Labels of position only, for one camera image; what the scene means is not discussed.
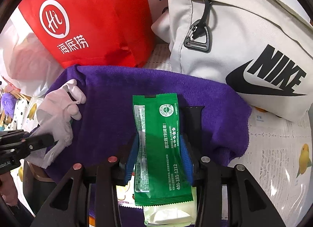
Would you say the wooden chair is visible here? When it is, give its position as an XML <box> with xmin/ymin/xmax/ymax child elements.
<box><xmin>1</xmin><ymin>76</ymin><xmax>31</xmax><ymax>102</ymax></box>

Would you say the green snack wrapper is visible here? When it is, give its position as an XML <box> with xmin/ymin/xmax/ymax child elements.
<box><xmin>133</xmin><ymin>93</ymin><xmax>193</xmax><ymax>206</ymax></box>

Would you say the dark green tea box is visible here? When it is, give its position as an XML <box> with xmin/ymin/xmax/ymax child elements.
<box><xmin>22</xmin><ymin>161</ymin><xmax>56</xmax><ymax>215</ymax></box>

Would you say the fruit sticker packet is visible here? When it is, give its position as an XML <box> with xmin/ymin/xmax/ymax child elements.
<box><xmin>116</xmin><ymin>185</ymin><xmax>136</xmax><ymax>208</ymax></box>

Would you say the light green tissue packet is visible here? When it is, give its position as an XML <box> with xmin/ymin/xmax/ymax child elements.
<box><xmin>143</xmin><ymin>201</ymin><xmax>197</xmax><ymax>226</ymax></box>

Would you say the left hand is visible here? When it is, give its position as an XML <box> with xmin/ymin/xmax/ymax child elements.
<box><xmin>1</xmin><ymin>172</ymin><xmax>18</xmax><ymax>206</ymax></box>

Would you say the white Miniso plastic bag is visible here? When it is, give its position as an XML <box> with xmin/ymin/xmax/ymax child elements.
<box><xmin>1</xmin><ymin>20</ymin><xmax>64</xmax><ymax>97</ymax></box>

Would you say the white cotton glove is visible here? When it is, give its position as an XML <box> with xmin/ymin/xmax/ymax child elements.
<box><xmin>25</xmin><ymin>79</ymin><xmax>86</xmax><ymax>169</ymax></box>

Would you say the purple towel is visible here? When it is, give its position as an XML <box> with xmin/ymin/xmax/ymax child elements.
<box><xmin>47</xmin><ymin>65</ymin><xmax>251</xmax><ymax>212</ymax></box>

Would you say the purple plush toy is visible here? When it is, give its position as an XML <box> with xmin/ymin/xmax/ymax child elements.
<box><xmin>1</xmin><ymin>93</ymin><xmax>17</xmax><ymax>118</ymax></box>

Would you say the red Haidilao paper bag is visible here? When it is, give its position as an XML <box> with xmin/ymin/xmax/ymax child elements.
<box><xmin>19</xmin><ymin>0</ymin><xmax>156</xmax><ymax>67</ymax></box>

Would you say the black watch strap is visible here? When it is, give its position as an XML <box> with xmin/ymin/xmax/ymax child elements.
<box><xmin>182</xmin><ymin>105</ymin><xmax>205</xmax><ymax>154</ymax></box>

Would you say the grey Nike waist bag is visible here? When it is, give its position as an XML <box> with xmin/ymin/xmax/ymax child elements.
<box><xmin>152</xmin><ymin>0</ymin><xmax>312</xmax><ymax>121</ymax></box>

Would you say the fruit print tablecloth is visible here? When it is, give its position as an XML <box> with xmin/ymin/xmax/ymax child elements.
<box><xmin>0</xmin><ymin>43</ymin><xmax>313</xmax><ymax>227</ymax></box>

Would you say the white spotted cushion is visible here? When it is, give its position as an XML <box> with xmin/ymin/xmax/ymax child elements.
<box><xmin>4</xmin><ymin>99</ymin><xmax>29</xmax><ymax>131</ymax></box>

